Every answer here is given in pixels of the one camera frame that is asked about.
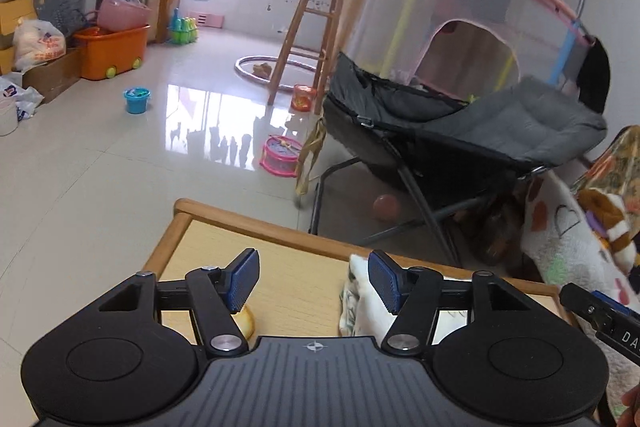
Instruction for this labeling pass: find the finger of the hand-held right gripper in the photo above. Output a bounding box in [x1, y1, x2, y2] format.
[592, 290, 640, 320]
[559, 283, 613, 333]

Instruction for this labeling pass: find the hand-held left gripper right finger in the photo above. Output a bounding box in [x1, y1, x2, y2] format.
[368, 250, 537, 353]

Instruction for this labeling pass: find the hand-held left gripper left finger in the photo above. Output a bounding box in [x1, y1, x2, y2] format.
[97, 248, 261, 353]

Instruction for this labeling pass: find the white floral baby shirt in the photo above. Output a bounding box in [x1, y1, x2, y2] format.
[337, 252, 477, 339]

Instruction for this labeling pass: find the round yellow biscuit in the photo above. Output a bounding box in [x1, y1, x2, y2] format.
[235, 304, 257, 339]

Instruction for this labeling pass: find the wooden low table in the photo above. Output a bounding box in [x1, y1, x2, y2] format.
[142, 199, 577, 344]

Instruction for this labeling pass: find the white patchwork quilt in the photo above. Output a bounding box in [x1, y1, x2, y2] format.
[520, 167, 640, 359]

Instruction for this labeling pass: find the brown ball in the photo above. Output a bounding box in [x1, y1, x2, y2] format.
[373, 194, 400, 224]

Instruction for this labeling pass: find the brown white stuffed toy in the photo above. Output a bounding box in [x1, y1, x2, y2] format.
[577, 189, 640, 279]

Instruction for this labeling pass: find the pink toy drum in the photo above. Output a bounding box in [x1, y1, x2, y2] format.
[260, 134, 305, 178]

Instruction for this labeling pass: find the yellow ribbon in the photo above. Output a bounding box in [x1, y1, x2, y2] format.
[294, 114, 329, 198]

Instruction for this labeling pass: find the wooden armchair floral cover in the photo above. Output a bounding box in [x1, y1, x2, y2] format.
[570, 125, 640, 198]

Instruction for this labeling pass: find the black baby stroller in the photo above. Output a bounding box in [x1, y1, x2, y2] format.
[310, 52, 609, 266]

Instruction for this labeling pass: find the orange toy bucket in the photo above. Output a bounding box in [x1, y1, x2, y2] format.
[291, 84, 319, 114]

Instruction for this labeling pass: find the silver hula hoop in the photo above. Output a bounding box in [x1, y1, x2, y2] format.
[234, 54, 327, 92]

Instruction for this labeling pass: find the blue toy bucket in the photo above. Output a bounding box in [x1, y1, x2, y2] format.
[123, 87, 153, 115]

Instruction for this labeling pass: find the black cloth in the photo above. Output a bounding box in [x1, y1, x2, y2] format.
[577, 38, 612, 114]

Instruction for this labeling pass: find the tall wooden stool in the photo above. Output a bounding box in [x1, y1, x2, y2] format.
[267, 0, 357, 114]

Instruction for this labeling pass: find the set of toy bowling pins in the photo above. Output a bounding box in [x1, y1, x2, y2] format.
[166, 8, 200, 46]

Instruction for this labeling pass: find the orange wheeled storage bin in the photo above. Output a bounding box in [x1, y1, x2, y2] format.
[74, 24, 152, 82]

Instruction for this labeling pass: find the pink low step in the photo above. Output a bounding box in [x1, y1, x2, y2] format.
[190, 12, 227, 28]

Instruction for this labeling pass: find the pink mesh playpen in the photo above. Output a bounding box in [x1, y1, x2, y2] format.
[345, 0, 599, 108]

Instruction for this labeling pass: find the open brown cardboard box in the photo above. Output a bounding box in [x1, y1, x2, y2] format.
[22, 48, 84, 106]

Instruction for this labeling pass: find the white plastic bag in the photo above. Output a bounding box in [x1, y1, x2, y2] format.
[0, 72, 46, 124]

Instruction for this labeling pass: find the pink plastic basket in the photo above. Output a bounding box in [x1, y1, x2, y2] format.
[97, 0, 153, 32]

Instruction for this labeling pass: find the plastic bag orange print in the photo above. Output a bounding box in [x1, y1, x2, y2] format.
[12, 19, 68, 74]

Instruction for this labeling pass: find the grey plastic basket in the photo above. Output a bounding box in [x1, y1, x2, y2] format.
[34, 0, 99, 36]

